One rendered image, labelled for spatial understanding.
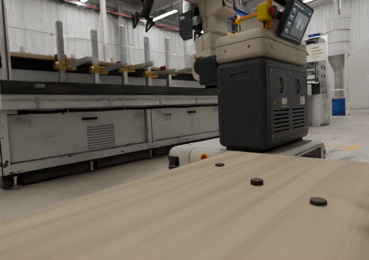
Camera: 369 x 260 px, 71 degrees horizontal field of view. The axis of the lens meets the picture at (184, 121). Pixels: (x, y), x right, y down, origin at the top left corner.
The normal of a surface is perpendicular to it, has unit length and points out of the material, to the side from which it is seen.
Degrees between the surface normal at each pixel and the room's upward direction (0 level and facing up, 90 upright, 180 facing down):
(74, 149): 90
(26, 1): 90
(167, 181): 0
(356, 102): 90
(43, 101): 90
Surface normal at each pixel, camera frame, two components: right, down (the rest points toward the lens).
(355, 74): -0.68, 0.07
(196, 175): -0.04, -1.00
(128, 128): 0.73, 0.00
